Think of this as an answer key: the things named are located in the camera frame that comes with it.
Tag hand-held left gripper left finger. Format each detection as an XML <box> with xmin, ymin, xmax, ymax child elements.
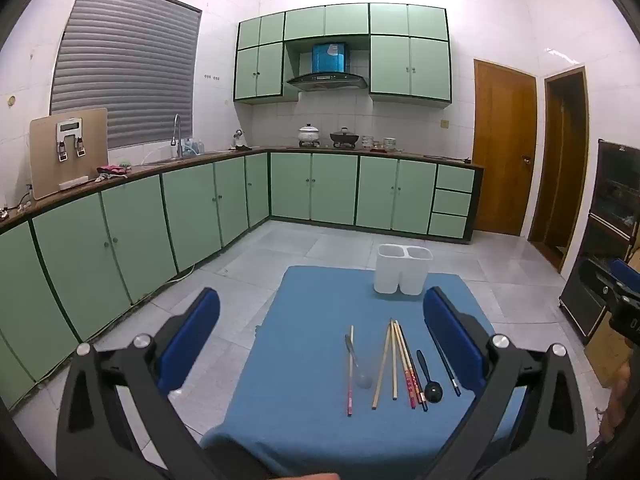
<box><xmin>56</xmin><ymin>287</ymin><xmax>231</xmax><ymax>480</ymax></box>

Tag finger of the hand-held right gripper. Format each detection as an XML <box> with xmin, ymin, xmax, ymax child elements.
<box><xmin>607</xmin><ymin>258</ymin><xmax>640</xmax><ymax>288</ymax></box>
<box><xmin>579</xmin><ymin>259</ymin><xmax>628</xmax><ymax>308</ymax></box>

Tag plain wooden chopstick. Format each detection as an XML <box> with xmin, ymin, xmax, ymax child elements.
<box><xmin>371</xmin><ymin>318</ymin><xmax>394</xmax><ymax>410</ymax></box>
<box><xmin>390</xmin><ymin>321</ymin><xmax>399</xmax><ymax>401</ymax></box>

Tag thin red-tipped wooden chopstick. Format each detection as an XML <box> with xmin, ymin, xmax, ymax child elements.
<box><xmin>347</xmin><ymin>325</ymin><xmax>355</xmax><ymax>417</ymax></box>

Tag blue tablecloth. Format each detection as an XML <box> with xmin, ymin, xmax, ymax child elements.
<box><xmin>200</xmin><ymin>265</ymin><xmax>531</xmax><ymax>480</ymax></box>

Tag green wall cabinet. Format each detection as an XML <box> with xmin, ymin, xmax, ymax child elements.
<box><xmin>234</xmin><ymin>12</ymin><xmax>287</xmax><ymax>106</ymax></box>
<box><xmin>368</xmin><ymin>3</ymin><xmax>453</xmax><ymax>110</ymax></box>
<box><xmin>283</xmin><ymin>3</ymin><xmax>371</xmax><ymax>42</ymax></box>

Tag red cloth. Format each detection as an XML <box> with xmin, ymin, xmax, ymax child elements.
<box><xmin>96</xmin><ymin>162</ymin><xmax>130</xmax><ymax>181</ymax></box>

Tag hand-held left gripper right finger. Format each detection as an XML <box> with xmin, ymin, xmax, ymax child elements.
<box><xmin>422</xmin><ymin>286</ymin><xmax>589</xmax><ymax>480</ymax></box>

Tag white device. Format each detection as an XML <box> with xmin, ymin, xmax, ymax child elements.
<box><xmin>54</xmin><ymin>121</ymin><xmax>86</xmax><ymax>163</ymax></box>

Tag cardboard box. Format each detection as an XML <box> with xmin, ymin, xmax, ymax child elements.
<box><xmin>587</xmin><ymin>310</ymin><xmax>634</xmax><ymax>389</ymax></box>

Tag wooden doorway frame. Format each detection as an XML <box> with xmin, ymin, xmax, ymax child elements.
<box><xmin>527</xmin><ymin>66</ymin><xmax>590</xmax><ymax>274</ymax></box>

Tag green base cabinets with drawers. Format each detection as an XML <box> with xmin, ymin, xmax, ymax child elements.
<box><xmin>268</xmin><ymin>151</ymin><xmax>485</xmax><ymax>245</ymax></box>

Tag range hood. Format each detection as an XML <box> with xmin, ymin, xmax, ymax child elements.
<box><xmin>286</xmin><ymin>41</ymin><xmax>369</xmax><ymax>93</ymax></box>

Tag black cabinet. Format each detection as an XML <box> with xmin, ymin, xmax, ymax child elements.
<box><xmin>557</xmin><ymin>139</ymin><xmax>640</xmax><ymax>345</ymax></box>

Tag red-printed wooden chopstick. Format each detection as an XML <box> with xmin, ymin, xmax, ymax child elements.
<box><xmin>397</xmin><ymin>322</ymin><xmax>425</xmax><ymax>405</ymax></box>
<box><xmin>394</xmin><ymin>321</ymin><xmax>417</xmax><ymax>409</ymax></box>

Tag white utensil holder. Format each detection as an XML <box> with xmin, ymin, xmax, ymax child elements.
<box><xmin>373</xmin><ymin>243</ymin><xmax>434</xmax><ymax>297</ymax></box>

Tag wooden door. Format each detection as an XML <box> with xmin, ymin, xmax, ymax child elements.
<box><xmin>472</xmin><ymin>58</ymin><xmax>539</xmax><ymax>237</ymax></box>

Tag metal spoon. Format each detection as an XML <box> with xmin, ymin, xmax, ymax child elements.
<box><xmin>344</xmin><ymin>335</ymin><xmax>374</xmax><ymax>390</ymax></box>

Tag grey window blind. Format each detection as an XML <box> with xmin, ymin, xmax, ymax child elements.
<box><xmin>50</xmin><ymin>0</ymin><xmax>203</xmax><ymax>150</ymax></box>

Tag black chopstick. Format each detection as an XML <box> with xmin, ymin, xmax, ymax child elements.
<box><xmin>426</xmin><ymin>322</ymin><xmax>462</xmax><ymax>397</ymax></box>

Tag black wok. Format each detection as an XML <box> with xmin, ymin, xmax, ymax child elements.
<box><xmin>330</xmin><ymin>127</ymin><xmax>360</xmax><ymax>149</ymax></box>

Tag brown countertop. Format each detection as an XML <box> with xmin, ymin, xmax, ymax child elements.
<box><xmin>0</xmin><ymin>146</ymin><xmax>486</xmax><ymax>233</ymax></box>

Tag person's right forearm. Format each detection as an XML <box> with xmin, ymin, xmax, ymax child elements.
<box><xmin>599</xmin><ymin>360</ymin><xmax>640</xmax><ymax>453</ymax></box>

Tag black spoon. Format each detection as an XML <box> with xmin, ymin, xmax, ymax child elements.
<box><xmin>416</xmin><ymin>349</ymin><xmax>445</xmax><ymax>405</ymax></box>

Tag wooden board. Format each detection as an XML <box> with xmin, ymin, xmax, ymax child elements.
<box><xmin>29</xmin><ymin>108</ymin><xmax>109</xmax><ymax>200</ymax></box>

